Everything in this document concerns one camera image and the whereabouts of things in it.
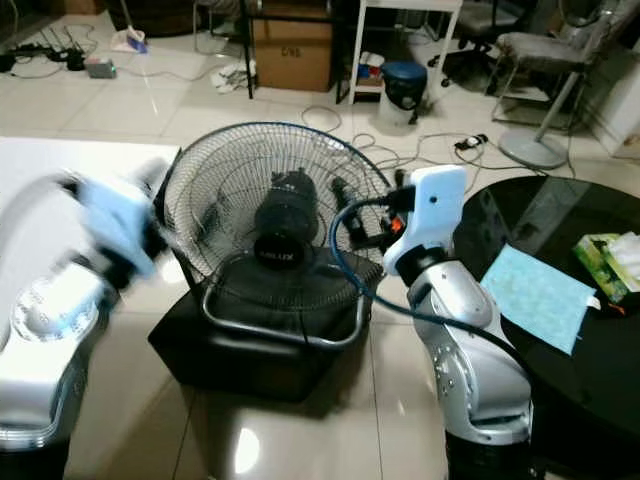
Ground black power strip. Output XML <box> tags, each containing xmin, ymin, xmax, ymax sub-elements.
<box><xmin>454</xmin><ymin>133</ymin><xmax>492</xmax><ymax>154</ymax></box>

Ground white bin with blue lid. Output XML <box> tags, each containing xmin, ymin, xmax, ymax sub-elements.
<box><xmin>377</xmin><ymin>60</ymin><xmax>432</xmax><ymax>129</ymax></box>

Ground white metal shelf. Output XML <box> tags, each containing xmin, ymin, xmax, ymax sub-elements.
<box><xmin>347</xmin><ymin>0</ymin><xmax>463</xmax><ymax>107</ymax></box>

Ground grey round fan stand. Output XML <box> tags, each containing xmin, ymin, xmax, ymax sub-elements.
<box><xmin>497</xmin><ymin>70</ymin><xmax>587</xmax><ymax>172</ymax></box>

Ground black round table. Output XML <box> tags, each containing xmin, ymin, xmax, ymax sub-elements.
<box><xmin>450</xmin><ymin>177</ymin><xmax>640</xmax><ymax>479</ymax></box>

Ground brown cardboard box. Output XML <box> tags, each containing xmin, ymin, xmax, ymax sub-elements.
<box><xmin>253</xmin><ymin>14</ymin><xmax>334</xmax><ymax>94</ymax></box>

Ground light blue cloth mat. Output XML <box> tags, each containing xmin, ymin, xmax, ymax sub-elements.
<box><xmin>480</xmin><ymin>243</ymin><xmax>599</xmax><ymax>357</ymax></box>

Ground white slippers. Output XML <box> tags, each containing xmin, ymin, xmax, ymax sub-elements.
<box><xmin>209</xmin><ymin>61</ymin><xmax>253</xmax><ymax>95</ymax></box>

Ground grey office chair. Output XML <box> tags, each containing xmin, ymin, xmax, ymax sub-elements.
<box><xmin>490</xmin><ymin>0</ymin><xmax>613</xmax><ymax>113</ymax></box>

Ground green tissue box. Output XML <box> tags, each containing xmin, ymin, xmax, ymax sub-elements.
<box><xmin>573</xmin><ymin>231</ymin><xmax>640</xmax><ymax>305</ymax></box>

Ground white blue dustpan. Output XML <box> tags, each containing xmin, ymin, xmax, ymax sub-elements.
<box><xmin>111</xmin><ymin>27</ymin><xmax>149</xmax><ymax>54</ymax></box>

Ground grey power strip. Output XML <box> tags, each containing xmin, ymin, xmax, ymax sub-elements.
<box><xmin>85</xmin><ymin>57</ymin><xmax>119</xmax><ymax>80</ymax></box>

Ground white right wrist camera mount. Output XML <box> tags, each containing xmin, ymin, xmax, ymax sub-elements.
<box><xmin>382</xmin><ymin>165</ymin><xmax>469</xmax><ymax>277</ymax></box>

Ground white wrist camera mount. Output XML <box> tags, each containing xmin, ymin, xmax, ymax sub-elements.
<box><xmin>382</xmin><ymin>165</ymin><xmax>469</xmax><ymax>277</ymax></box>
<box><xmin>75</xmin><ymin>172</ymin><xmax>163</xmax><ymax>293</ymax></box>

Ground black fan with wire guard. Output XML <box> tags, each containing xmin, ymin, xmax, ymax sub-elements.
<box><xmin>163</xmin><ymin>122</ymin><xmax>393</xmax><ymax>303</ymax></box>

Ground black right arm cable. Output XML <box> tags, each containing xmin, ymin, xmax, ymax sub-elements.
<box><xmin>328</xmin><ymin>195</ymin><xmax>539</xmax><ymax>373</ymax></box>

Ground black stool with chrome rail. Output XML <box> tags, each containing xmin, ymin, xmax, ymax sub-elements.
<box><xmin>148</xmin><ymin>250</ymin><xmax>373</xmax><ymax>403</ymax></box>

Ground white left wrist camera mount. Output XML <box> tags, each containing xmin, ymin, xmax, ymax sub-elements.
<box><xmin>75</xmin><ymin>172</ymin><xmax>163</xmax><ymax>293</ymax></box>

